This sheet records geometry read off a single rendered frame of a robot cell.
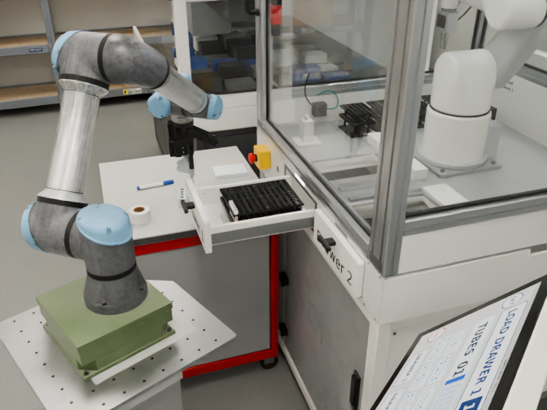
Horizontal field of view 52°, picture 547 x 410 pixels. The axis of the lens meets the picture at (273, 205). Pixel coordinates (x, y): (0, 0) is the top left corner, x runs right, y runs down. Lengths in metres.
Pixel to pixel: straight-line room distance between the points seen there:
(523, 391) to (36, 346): 1.12
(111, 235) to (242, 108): 1.32
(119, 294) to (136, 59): 0.54
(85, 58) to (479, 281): 1.10
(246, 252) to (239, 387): 0.62
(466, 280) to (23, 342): 1.11
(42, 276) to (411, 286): 2.16
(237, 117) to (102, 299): 1.32
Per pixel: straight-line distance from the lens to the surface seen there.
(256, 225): 1.64
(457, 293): 1.50
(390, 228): 1.27
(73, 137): 1.40
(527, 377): 0.82
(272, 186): 1.80
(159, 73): 1.40
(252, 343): 2.26
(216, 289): 2.04
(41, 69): 5.80
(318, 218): 1.61
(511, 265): 1.56
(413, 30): 1.11
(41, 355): 1.50
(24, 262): 3.28
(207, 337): 1.45
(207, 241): 1.60
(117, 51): 1.37
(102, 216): 1.33
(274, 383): 2.37
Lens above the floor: 1.73
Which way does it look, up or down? 29 degrees down
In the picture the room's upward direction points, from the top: straight up
